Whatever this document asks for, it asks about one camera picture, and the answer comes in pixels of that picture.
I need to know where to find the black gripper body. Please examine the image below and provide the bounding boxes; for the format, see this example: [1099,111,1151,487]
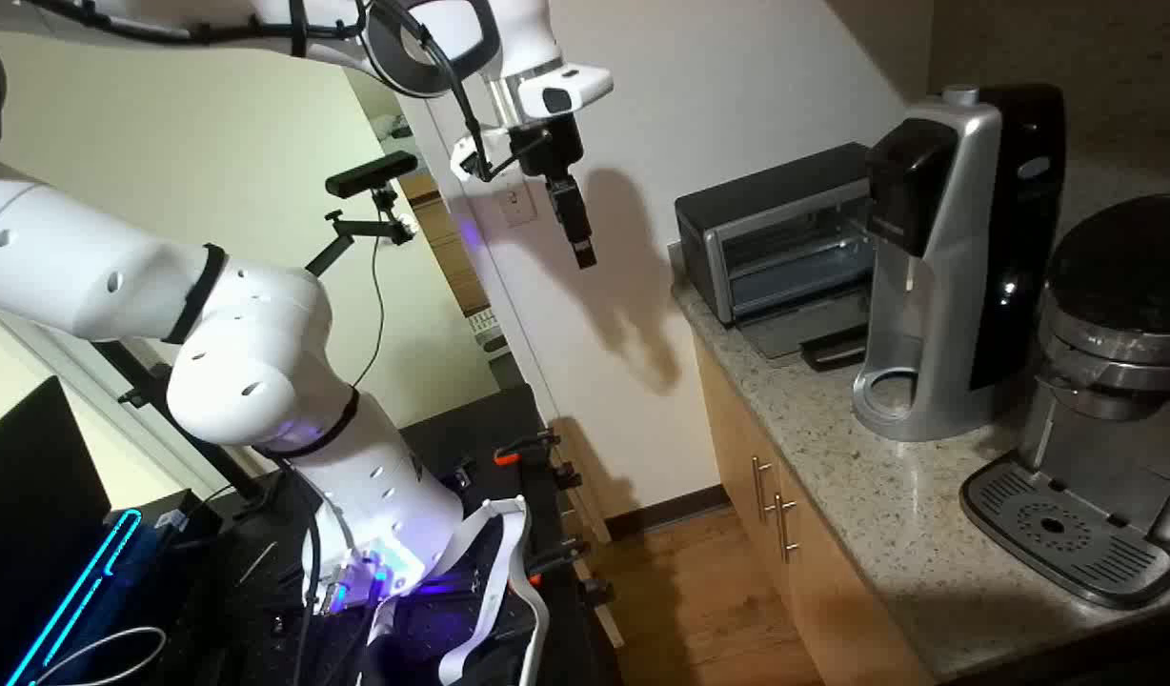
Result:
[506,115,591,188]

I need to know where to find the silver black toaster oven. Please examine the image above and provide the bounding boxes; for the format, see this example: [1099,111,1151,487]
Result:
[671,143,878,328]

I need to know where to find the black clamp with orange tip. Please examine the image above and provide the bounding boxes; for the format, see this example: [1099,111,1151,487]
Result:
[488,432,579,493]
[527,530,619,606]

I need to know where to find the small black flat object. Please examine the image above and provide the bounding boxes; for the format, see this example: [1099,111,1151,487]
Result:
[797,328,870,372]

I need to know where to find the black silver coffee maker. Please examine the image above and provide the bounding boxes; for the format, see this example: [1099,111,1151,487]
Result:
[847,79,1071,445]
[962,188,1170,613]

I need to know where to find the wooden cabinet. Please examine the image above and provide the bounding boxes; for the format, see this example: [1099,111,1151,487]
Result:
[690,336,940,686]

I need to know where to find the black box with blue light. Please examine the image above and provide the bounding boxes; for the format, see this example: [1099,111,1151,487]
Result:
[4,499,226,686]

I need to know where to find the black flat panel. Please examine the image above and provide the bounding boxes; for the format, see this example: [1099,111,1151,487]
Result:
[0,372,114,686]

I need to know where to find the white wall outlet plate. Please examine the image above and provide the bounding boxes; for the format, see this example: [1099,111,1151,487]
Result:
[504,188,545,228]

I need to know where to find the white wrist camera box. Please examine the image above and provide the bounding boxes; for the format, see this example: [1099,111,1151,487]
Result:
[446,130,498,183]

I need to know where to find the black bar camera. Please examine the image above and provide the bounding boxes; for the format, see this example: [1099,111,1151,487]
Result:
[322,148,423,201]

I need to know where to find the thin black camera cable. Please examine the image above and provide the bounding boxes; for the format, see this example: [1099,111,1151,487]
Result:
[346,238,391,397]

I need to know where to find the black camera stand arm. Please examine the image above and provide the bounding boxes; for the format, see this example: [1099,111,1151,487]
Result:
[301,188,421,281]

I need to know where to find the metal cabinet handle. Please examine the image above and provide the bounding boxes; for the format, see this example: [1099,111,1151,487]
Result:
[748,456,806,563]

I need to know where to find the white strap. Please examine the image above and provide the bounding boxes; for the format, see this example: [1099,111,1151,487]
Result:
[432,493,555,686]

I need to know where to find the grey metal frame rail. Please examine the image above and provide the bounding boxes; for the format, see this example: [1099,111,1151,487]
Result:
[0,303,272,507]

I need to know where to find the white cable loop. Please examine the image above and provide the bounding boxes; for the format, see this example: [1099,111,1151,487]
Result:
[31,623,170,686]

